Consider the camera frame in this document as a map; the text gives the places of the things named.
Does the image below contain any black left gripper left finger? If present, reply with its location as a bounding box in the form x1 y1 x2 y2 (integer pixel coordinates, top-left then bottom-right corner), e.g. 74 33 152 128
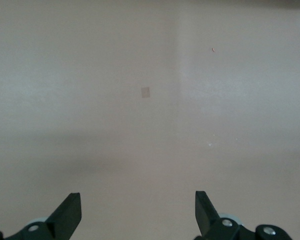
0 191 82 240

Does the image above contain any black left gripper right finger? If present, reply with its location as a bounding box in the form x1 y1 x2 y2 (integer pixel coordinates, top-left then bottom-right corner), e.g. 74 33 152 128
193 190 294 240

